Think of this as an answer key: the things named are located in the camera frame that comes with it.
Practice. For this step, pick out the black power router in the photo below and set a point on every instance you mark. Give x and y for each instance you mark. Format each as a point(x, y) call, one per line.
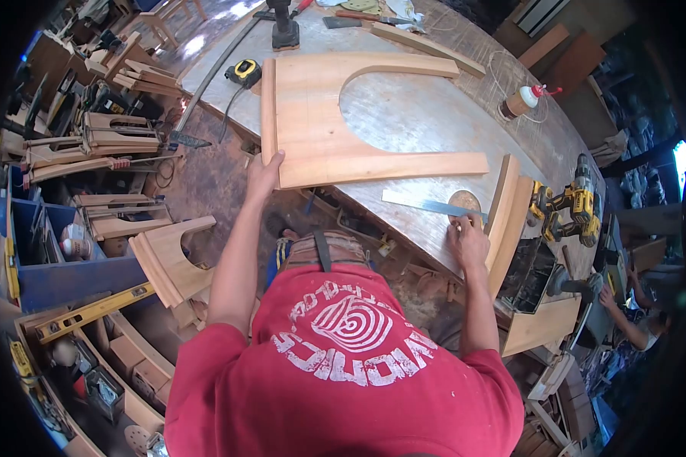
point(284, 28)

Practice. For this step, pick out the curved wooden rail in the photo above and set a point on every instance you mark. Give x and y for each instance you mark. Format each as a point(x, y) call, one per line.
point(506, 223)

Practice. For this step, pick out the person's legs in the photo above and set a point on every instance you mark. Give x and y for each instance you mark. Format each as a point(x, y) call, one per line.
point(278, 257)

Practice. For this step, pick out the steel ruler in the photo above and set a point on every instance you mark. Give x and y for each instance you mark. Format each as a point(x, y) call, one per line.
point(417, 204)

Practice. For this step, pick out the long grey metal bar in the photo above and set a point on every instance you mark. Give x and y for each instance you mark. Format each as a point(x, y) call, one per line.
point(211, 77)

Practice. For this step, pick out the arched wooden panel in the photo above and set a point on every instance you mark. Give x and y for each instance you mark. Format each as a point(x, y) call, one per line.
point(163, 257)

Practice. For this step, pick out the white cloth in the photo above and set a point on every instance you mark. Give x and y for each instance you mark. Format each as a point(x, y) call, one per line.
point(407, 12)

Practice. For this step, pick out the stack of clamped wooden panels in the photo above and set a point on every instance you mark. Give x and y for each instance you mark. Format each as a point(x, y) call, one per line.
point(97, 143)

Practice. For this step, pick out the wooden chair frame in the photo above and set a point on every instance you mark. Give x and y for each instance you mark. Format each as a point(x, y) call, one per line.
point(163, 20)

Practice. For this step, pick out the yellow spirit level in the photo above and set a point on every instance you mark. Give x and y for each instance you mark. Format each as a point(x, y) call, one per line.
point(91, 311)

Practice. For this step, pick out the flat wooden board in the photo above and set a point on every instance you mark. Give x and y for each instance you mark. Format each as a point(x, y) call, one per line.
point(540, 327)

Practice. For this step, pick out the yellow black tape measure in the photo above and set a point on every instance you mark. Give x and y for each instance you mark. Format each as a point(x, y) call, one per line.
point(244, 71)

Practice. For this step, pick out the person's left hand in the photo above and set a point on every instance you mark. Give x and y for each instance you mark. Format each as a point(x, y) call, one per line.
point(261, 180)

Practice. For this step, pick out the U-shaped wooden panel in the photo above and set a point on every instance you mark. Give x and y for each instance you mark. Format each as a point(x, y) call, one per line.
point(308, 125)

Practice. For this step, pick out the grey angle grinder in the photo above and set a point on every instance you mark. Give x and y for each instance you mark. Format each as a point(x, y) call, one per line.
point(574, 284)

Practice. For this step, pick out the person's left thumb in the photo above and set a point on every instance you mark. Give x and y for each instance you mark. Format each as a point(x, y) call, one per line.
point(276, 163)

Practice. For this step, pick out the long wooden strip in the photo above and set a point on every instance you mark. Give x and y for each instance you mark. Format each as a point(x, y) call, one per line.
point(429, 48)

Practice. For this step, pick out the black tool case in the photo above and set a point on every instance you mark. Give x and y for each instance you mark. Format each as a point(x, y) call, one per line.
point(529, 277)

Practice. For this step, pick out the person's right fingers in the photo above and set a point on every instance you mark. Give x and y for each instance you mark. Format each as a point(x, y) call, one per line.
point(458, 224)

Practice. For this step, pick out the person's body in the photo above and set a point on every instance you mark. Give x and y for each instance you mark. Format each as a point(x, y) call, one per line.
point(343, 388)

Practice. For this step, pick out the wooden tool crate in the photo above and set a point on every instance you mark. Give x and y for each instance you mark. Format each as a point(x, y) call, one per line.
point(114, 377)

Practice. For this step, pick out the dark sharpening stone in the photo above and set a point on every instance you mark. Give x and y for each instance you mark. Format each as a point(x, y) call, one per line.
point(342, 22)

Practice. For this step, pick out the blue storage bin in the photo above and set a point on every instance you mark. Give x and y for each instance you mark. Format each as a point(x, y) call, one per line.
point(74, 274)

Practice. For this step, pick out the person's right hand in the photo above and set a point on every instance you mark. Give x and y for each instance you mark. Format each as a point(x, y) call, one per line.
point(470, 245)

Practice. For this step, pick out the glue bottle with red tip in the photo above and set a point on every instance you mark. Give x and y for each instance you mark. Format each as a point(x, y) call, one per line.
point(519, 101)

